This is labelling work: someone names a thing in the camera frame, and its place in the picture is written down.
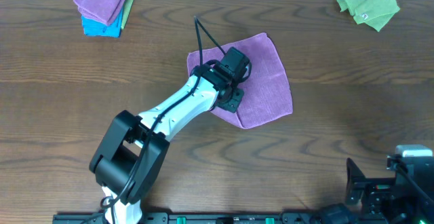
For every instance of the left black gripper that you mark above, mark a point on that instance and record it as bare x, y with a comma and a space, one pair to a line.
232, 101

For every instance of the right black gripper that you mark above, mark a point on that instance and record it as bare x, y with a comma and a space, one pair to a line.
352, 182

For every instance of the purple microfiber cloth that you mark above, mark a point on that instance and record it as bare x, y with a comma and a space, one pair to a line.
267, 94

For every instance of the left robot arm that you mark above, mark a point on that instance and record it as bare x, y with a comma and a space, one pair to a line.
131, 153

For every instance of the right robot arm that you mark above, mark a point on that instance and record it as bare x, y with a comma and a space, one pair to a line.
353, 212

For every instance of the folded green cloth in stack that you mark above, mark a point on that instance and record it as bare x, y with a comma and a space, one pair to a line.
126, 12

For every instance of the folded blue cloth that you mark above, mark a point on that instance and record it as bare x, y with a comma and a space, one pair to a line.
93, 28

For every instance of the crumpled green cloth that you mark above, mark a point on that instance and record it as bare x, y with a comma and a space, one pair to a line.
374, 13

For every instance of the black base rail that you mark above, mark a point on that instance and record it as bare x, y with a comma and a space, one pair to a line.
165, 218

